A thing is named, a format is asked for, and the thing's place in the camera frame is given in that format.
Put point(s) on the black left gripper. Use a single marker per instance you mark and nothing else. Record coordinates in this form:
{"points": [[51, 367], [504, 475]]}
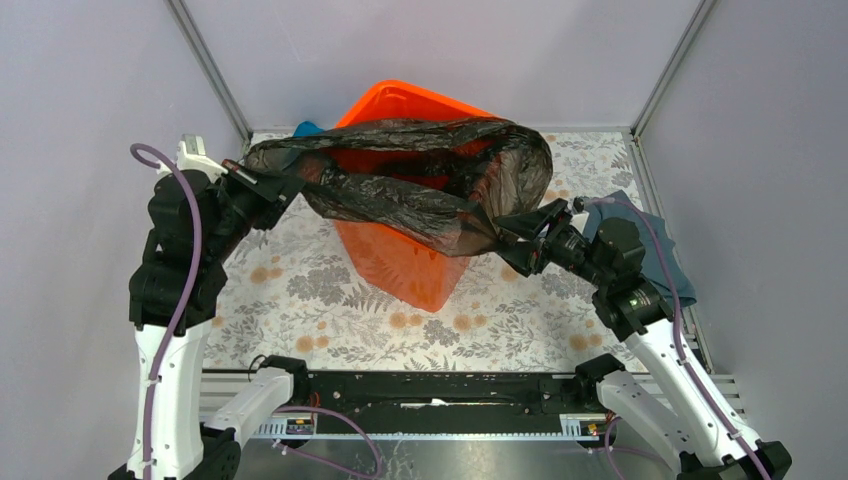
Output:
{"points": [[274, 190]]}

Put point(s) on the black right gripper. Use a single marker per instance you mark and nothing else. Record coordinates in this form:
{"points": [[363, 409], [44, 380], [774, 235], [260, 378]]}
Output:
{"points": [[529, 257]]}

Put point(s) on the black trash bag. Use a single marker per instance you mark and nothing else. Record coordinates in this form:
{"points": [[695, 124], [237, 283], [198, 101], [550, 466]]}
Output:
{"points": [[440, 183]]}

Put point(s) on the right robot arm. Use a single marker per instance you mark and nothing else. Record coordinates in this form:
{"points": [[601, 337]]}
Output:
{"points": [[696, 432]]}

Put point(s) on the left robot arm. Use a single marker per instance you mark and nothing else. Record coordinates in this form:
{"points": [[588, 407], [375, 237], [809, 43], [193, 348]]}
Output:
{"points": [[198, 219]]}

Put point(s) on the orange plastic trash bin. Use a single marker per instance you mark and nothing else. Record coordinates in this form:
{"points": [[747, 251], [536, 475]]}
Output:
{"points": [[384, 258]]}

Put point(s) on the blue cloth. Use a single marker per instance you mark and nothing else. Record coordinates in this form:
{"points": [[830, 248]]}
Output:
{"points": [[307, 128]]}

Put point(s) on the grey-blue cloth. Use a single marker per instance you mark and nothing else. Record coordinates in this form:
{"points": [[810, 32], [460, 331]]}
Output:
{"points": [[658, 264]]}

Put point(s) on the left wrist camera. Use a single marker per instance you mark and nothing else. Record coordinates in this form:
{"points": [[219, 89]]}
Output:
{"points": [[192, 155]]}

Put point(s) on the left aluminium frame post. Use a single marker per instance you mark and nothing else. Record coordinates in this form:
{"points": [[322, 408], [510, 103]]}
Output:
{"points": [[196, 43]]}

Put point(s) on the aluminium frame post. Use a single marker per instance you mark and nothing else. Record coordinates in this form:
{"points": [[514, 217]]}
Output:
{"points": [[691, 32], [196, 43]]}

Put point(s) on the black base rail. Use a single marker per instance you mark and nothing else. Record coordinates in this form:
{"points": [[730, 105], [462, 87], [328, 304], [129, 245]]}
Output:
{"points": [[430, 404]]}

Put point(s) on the right aluminium frame post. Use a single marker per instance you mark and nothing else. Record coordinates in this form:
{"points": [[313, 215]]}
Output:
{"points": [[691, 32]]}

